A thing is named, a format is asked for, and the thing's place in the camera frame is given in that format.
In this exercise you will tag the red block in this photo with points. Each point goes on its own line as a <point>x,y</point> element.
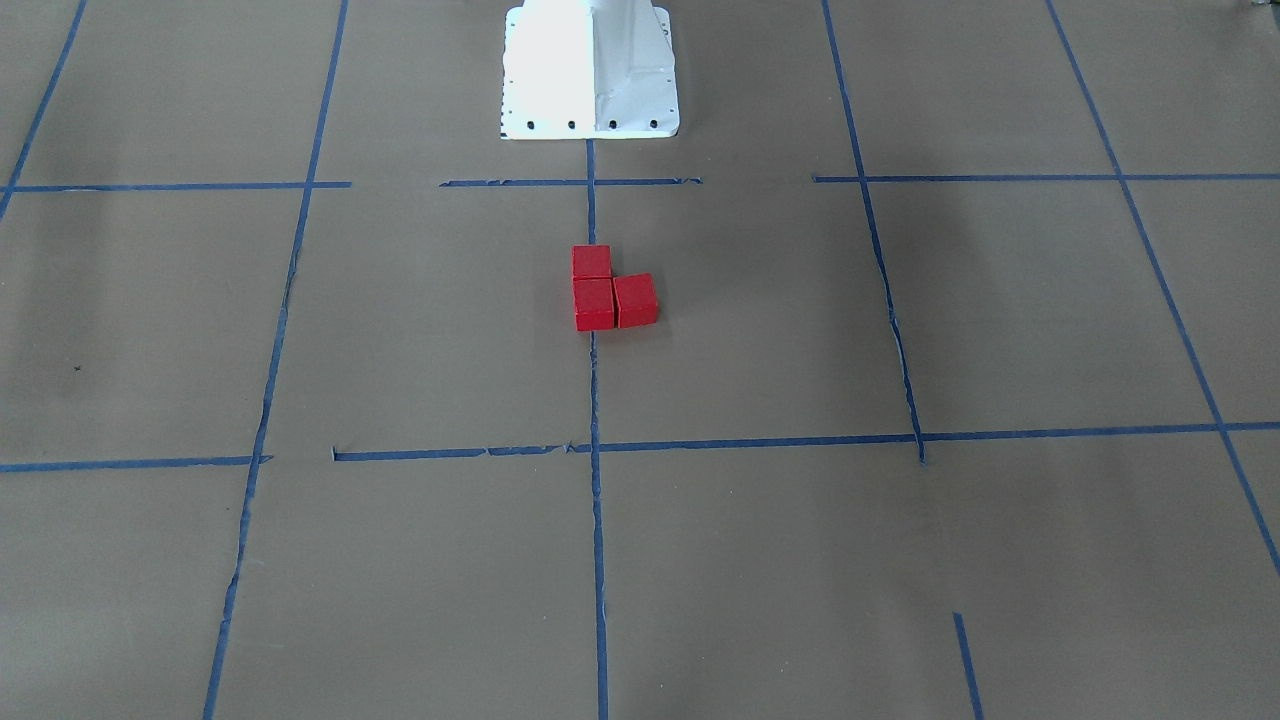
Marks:
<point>636,300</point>
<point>593,304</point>
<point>590,262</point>

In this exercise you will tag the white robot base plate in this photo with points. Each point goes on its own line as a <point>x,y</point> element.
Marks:
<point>583,70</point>

